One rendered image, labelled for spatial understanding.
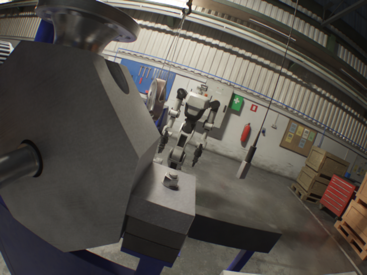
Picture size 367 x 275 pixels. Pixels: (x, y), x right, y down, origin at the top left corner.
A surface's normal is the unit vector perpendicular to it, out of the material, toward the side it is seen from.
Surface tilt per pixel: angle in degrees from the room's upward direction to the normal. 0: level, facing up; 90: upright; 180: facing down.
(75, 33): 111
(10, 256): 90
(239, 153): 90
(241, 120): 90
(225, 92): 90
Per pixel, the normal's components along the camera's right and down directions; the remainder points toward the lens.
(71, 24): -0.01, 0.73
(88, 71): -0.07, 0.20
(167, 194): 0.33, -0.92
